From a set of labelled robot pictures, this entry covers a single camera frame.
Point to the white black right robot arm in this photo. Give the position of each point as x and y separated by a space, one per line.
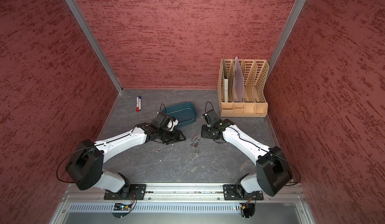
273 171

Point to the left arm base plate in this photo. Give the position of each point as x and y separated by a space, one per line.
132 192

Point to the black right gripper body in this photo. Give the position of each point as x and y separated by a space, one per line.
207 132

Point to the beige plastic file organizer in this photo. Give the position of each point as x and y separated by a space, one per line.
254 103

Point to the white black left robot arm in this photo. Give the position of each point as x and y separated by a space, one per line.
85 165

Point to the red cap whiteboard marker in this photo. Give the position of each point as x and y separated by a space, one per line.
137 105

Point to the grey translucent folder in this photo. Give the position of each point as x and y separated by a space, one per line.
238 81

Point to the right aluminium corner post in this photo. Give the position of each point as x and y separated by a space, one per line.
289 25

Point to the left aluminium corner post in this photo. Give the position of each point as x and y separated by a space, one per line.
80 18

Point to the blue cap whiteboard marker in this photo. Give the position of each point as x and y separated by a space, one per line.
139 103

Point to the aluminium corner post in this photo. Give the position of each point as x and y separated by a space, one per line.
289 25
80 18

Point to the teal plastic storage box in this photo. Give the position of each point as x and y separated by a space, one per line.
185 113

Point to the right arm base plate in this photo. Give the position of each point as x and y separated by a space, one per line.
234 192

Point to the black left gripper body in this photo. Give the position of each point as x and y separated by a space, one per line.
169 136

